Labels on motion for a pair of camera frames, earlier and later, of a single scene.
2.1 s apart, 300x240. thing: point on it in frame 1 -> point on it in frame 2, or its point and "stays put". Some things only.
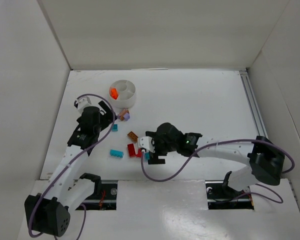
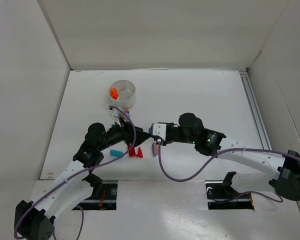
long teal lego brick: x=116 y=153 stays put
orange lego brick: x=113 y=93 stays put
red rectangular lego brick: x=131 y=150 stays put
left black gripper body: x=106 y=113 -> x=129 y=135
